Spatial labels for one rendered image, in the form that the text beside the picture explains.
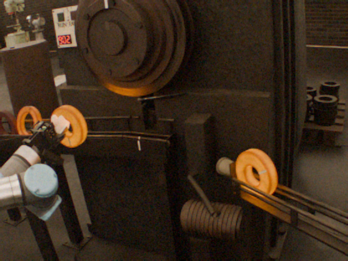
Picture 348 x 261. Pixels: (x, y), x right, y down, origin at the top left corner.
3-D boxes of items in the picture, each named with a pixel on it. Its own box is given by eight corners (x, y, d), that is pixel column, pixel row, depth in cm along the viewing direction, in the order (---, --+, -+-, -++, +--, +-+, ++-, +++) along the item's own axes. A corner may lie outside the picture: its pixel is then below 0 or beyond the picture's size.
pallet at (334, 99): (203, 133, 315) (199, 84, 297) (233, 103, 379) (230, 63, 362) (340, 148, 259) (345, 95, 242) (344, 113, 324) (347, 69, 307)
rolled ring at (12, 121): (7, 109, 174) (12, 107, 176) (-11, 113, 182) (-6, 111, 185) (20, 141, 179) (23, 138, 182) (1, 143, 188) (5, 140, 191)
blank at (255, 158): (255, 199, 112) (247, 203, 110) (236, 155, 114) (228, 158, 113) (285, 190, 98) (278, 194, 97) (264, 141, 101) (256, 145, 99)
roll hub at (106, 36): (93, 74, 131) (82, 1, 120) (158, 74, 119) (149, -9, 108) (84, 78, 126) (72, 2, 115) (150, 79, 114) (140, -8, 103)
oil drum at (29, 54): (38, 105, 453) (25, 40, 419) (70, 107, 428) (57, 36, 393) (5, 122, 405) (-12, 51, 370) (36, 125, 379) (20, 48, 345)
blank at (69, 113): (51, 105, 128) (45, 109, 125) (81, 103, 121) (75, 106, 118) (63, 143, 133) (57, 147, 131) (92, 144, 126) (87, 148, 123)
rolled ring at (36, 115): (13, 113, 179) (18, 113, 182) (21, 146, 177) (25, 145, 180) (33, 100, 170) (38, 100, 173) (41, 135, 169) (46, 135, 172)
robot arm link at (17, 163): (12, 207, 103) (-12, 189, 102) (35, 179, 111) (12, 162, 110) (12, 195, 96) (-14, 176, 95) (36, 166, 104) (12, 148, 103)
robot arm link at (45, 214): (48, 217, 95) (13, 192, 95) (46, 227, 104) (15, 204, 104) (65, 192, 101) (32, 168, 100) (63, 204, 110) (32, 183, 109)
